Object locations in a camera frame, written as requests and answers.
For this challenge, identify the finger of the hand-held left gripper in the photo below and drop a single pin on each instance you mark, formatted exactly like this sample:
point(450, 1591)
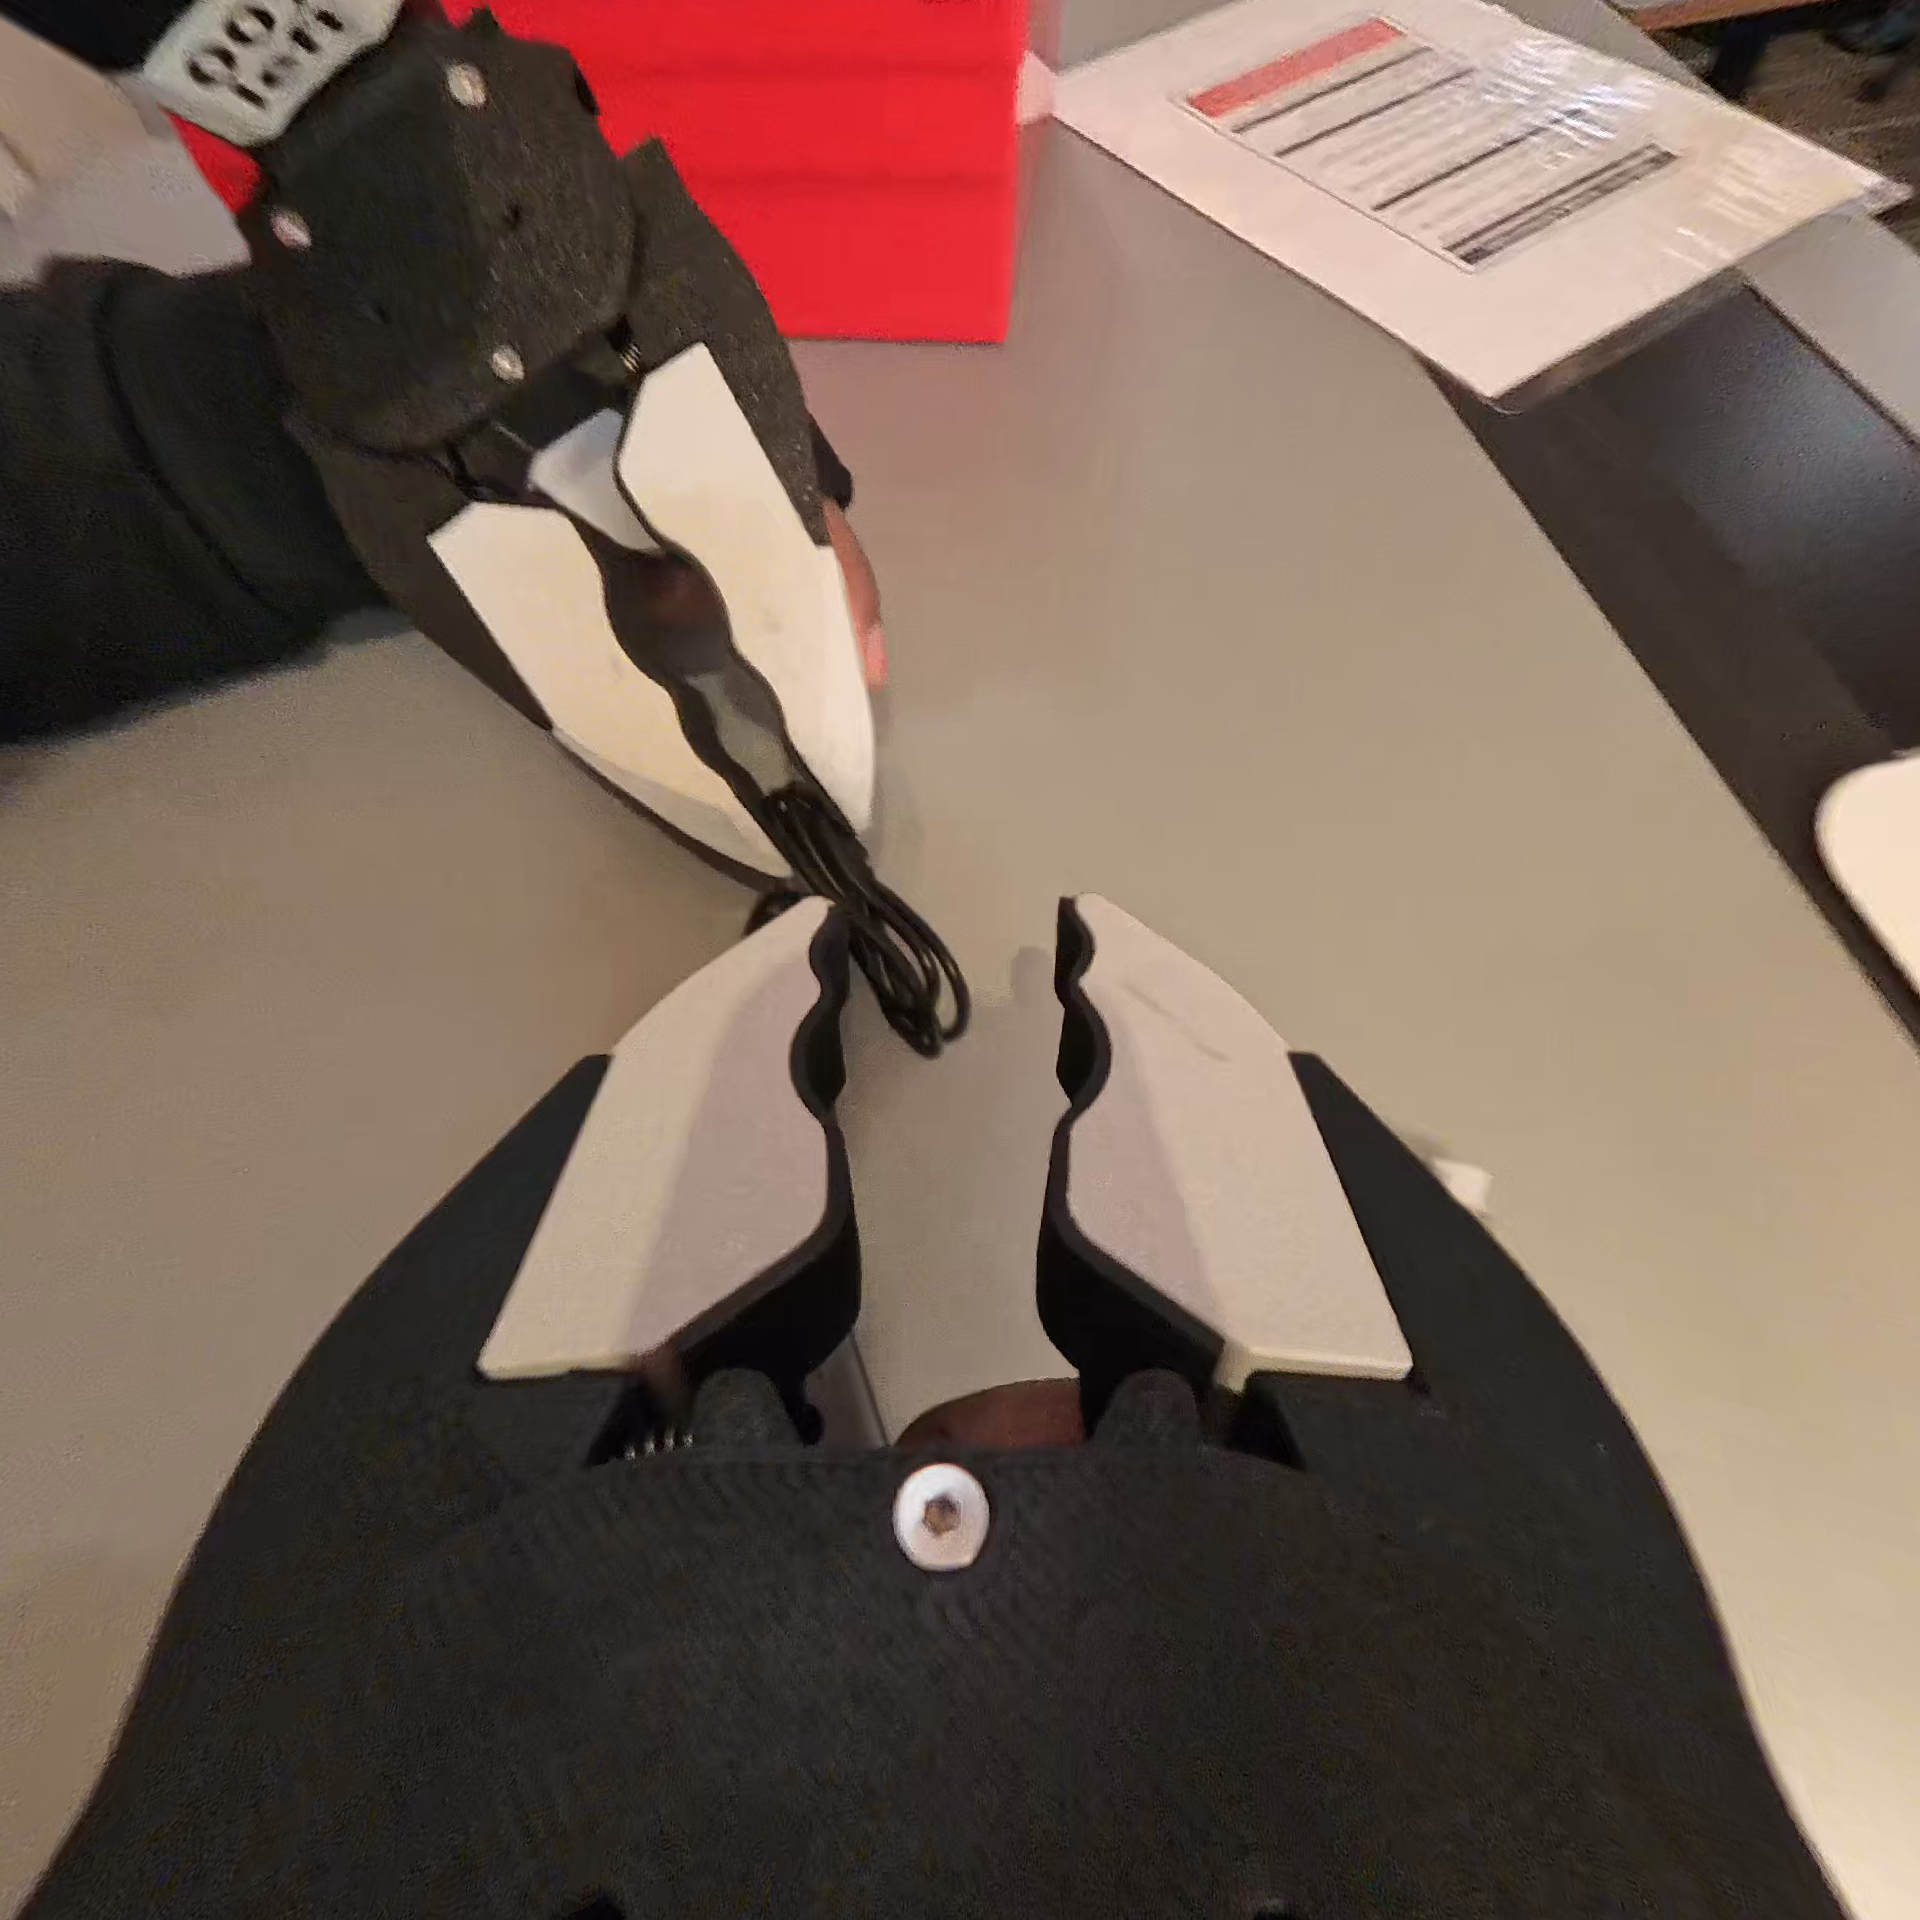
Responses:
point(542, 629)
point(754, 557)

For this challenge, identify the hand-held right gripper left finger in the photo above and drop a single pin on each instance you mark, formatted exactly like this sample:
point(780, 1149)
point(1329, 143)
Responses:
point(673, 1181)

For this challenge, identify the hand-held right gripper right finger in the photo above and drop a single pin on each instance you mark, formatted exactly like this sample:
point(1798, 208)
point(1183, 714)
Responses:
point(1222, 1181)

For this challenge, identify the person's left forearm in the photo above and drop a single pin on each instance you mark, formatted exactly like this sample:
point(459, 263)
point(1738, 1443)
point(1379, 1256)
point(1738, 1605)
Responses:
point(136, 512)

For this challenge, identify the person's left hand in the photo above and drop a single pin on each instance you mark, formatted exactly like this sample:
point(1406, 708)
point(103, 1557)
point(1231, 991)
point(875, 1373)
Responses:
point(856, 591)

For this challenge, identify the red plastic bin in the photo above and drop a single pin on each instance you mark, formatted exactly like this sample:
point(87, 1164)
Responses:
point(869, 183)

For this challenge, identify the white rounded object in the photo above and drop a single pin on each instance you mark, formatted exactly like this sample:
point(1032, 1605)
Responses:
point(1883, 872)

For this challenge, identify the laminated paper sheet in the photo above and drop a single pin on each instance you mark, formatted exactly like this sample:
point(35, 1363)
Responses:
point(1500, 135)

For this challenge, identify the wooden table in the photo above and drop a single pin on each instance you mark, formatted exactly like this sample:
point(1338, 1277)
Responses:
point(1690, 13)

